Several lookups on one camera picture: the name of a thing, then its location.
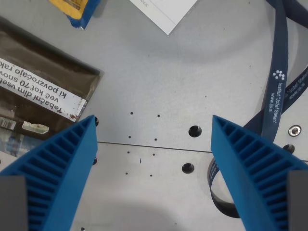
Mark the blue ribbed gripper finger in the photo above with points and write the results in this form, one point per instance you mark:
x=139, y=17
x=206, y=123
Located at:
x=247, y=168
x=62, y=168

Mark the blue bag with yellow label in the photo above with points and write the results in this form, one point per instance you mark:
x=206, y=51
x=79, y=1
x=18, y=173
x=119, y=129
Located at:
x=89, y=9

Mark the silver table screw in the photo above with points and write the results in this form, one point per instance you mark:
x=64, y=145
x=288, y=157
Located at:
x=295, y=130

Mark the brown tobacco pouch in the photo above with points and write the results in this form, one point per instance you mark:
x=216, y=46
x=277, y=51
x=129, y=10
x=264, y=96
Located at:
x=45, y=77

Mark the white name badge card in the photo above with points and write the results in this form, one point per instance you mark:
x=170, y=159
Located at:
x=168, y=12

